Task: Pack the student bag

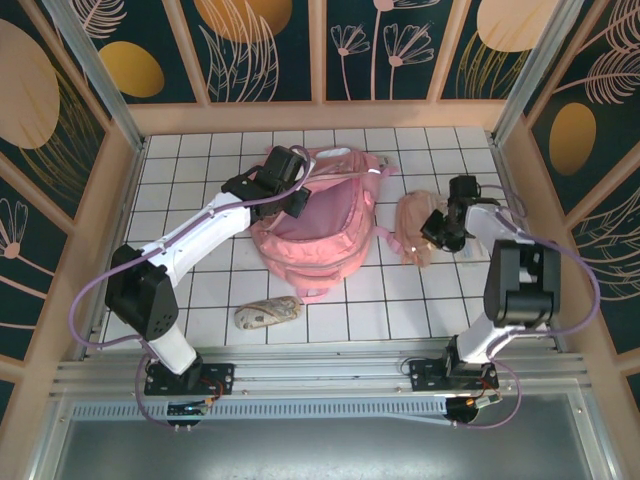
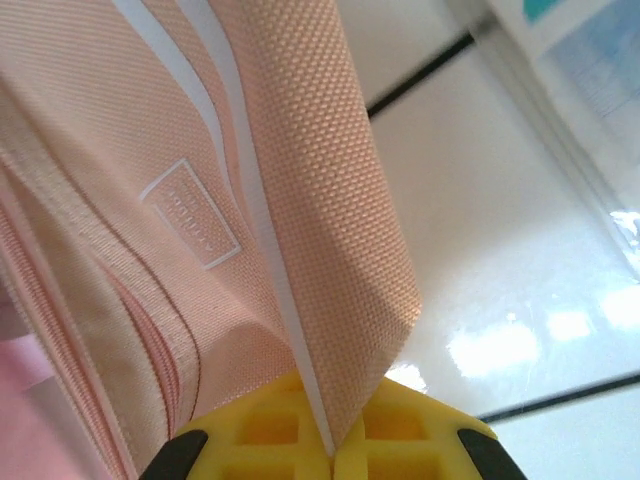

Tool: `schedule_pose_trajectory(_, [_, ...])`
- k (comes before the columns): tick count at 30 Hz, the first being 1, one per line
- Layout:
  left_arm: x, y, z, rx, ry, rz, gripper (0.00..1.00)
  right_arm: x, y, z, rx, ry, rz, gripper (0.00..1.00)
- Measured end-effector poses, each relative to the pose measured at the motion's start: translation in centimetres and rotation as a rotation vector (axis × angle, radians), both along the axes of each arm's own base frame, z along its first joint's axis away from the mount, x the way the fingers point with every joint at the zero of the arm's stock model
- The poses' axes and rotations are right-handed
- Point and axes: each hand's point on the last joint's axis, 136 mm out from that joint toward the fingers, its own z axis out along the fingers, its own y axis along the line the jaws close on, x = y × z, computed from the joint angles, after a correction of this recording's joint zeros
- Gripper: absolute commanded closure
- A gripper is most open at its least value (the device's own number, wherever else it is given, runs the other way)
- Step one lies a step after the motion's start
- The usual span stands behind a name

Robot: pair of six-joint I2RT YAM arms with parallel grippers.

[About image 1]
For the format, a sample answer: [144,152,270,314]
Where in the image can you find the peach fabric pouch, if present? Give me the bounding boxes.
[394,190,451,269]

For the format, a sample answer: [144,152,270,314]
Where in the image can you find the pink student backpack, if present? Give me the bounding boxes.
[247,146,402,302]

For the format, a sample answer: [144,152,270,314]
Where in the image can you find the beige patterned pencil pouch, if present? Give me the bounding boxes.
[233,295,305,331]

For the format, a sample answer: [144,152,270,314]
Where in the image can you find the green circuit board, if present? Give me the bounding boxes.
[166,399,211,417]

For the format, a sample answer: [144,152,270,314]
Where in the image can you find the brushed metal panel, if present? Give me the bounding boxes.
[29,392,619,480]

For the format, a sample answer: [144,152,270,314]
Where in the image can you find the aluminium side rail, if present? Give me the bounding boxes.
[79,139,150,361]
[487,130,569,351]

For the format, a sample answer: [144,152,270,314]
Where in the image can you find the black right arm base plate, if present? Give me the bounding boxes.
[408,358,500,394]

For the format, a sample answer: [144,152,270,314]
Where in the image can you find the aluminium frame post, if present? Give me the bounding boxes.
[492,0,599,146]
[42,0,149,151]

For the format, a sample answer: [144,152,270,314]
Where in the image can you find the black round cable mount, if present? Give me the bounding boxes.
[444,394,502,424]

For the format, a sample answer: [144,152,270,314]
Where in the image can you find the aluminium mounting rail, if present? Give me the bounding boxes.
[52,344,594,399]

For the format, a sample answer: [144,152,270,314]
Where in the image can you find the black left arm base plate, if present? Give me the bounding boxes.
[143,362,236,396]

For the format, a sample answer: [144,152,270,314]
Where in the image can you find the grey slotted cable duct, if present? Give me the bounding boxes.
[72,398,454,426]

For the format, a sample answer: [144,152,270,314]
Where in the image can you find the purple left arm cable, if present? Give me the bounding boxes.
[72,144,311,430]

